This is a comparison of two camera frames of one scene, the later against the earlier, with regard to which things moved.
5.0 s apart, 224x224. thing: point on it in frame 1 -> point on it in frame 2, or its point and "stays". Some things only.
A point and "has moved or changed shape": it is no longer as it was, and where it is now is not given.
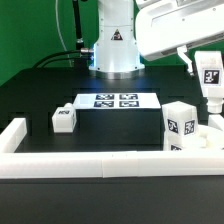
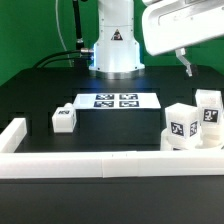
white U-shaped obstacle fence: [37, 164] stays
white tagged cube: [64, 119] stays
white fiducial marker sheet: [86, 101] stays
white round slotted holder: [209, 137] -> [168, 143]
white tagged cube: [211, 71] -> [211, 117]
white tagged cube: [179, 121] has moved or changed shape
